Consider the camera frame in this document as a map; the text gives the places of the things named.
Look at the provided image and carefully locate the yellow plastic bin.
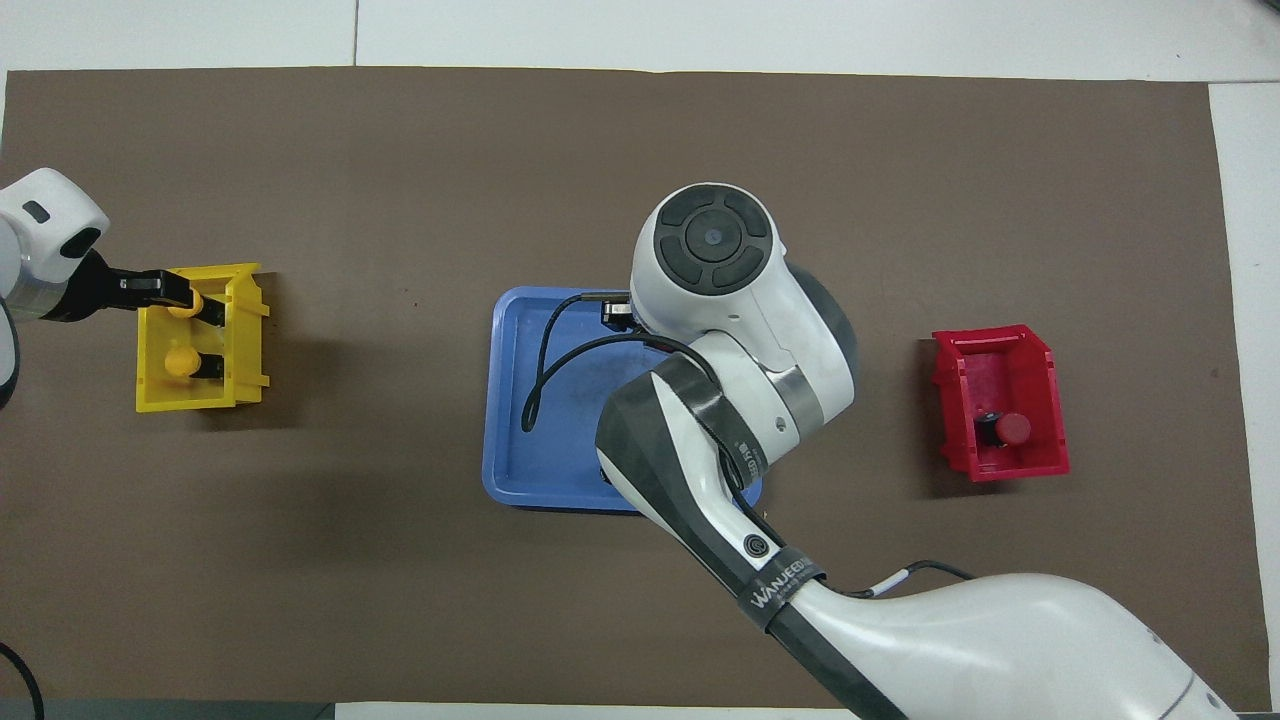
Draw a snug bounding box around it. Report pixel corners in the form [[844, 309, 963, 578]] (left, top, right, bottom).
[[136, 263, 271, 413]]

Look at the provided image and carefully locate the yellow push button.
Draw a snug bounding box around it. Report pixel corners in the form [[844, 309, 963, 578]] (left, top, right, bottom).
[[163, 345, 227, 382], [166, 290, 227, 328]]

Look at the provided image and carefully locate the brown table mat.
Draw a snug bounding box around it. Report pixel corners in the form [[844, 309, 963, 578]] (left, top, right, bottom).
[[0, 66, 1273, 713]]

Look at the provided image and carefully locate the red push button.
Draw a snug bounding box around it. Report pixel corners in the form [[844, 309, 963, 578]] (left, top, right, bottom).
[[973, 412, 1032, 450]]

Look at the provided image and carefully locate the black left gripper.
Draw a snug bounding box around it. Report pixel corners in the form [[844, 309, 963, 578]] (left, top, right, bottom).
[[45, 248, 198, 323]]

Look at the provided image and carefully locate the red plastic bin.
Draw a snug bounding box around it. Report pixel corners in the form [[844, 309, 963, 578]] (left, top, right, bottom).
[[930, 324, 1071, 484]]

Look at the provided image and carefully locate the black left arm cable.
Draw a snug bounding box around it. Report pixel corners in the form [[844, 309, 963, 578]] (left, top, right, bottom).
[[0, 641, 46, 720]]

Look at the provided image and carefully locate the blue plastic tray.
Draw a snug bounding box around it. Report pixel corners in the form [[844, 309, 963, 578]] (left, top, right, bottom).
[[482, 286, 767, 517]]

